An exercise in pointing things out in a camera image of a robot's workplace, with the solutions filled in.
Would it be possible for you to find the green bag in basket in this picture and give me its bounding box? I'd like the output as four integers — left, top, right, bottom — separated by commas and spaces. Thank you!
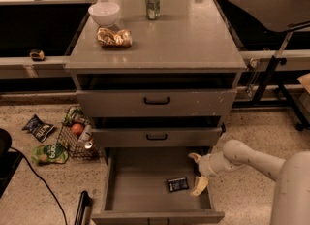
63, 106, 85, 126

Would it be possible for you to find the wire basket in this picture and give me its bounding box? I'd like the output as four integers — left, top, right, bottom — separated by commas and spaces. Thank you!
57, 126, 100, 161

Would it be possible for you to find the black device at left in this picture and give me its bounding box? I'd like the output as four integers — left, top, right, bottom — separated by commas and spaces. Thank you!
0, 129, 22, 198

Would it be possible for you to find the grey drawer cabinet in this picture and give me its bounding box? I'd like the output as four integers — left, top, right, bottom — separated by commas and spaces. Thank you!
63, 0, 248, 225

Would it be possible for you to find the orange fruit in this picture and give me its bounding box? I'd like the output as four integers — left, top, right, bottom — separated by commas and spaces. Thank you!
71, 123, 84, 136

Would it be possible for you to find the green snack bag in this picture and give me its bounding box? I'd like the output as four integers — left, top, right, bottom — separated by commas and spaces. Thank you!
31, 143, 69, 164

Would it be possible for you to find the grey drawer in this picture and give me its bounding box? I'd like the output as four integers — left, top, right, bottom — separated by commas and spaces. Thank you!
92, 127, 222, 147
92, 147, 225, 225
77, 90, 236, 117

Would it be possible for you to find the grey top drawer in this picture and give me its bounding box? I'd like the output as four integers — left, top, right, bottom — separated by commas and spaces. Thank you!
77, 90, 236, 117

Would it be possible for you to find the green soda can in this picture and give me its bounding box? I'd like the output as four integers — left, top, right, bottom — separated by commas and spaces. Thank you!
145, 0, 160, 20

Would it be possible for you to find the dark blue rxbar wrapper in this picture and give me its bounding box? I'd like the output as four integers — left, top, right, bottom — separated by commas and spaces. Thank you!
167, 177, 189, 192

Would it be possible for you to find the grey middle drawer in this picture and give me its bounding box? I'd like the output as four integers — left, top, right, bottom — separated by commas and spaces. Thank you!
92, 127, 222, 147

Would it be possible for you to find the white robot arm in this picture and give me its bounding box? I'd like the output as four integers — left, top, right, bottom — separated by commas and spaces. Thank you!
188, 140, 310, 225

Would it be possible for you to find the grey bottom drawer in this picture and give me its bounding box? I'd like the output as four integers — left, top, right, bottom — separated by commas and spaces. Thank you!
92, 147, 225, 225

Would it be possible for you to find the black cable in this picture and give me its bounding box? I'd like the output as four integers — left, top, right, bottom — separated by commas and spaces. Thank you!
9, 145, 70, 225

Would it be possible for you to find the small tape measure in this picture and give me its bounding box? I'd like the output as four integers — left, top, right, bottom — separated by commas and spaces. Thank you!
29, 49, 45, 61

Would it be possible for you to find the brown snack bag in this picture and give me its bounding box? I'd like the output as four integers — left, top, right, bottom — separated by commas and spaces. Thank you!
97, 27, 133, 48

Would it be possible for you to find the blue chip bag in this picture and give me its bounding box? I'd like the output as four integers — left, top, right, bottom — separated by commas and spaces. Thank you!
22, 114, 54, 143

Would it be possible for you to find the white bottle in basket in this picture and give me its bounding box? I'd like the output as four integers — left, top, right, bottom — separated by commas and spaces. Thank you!
78, 125, 92, 143

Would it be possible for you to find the black stand with tray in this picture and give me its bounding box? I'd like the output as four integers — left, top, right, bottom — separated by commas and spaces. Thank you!
218, 0, 310, 131

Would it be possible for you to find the white bowl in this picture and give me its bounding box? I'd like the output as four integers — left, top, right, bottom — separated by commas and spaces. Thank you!
88, 2, 120, 27

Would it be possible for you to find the black bar object on floor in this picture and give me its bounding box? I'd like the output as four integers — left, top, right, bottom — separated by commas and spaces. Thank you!
74, 191, 92, 225

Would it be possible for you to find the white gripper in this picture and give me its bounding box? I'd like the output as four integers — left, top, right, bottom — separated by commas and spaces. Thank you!
188, 152, 231, 197

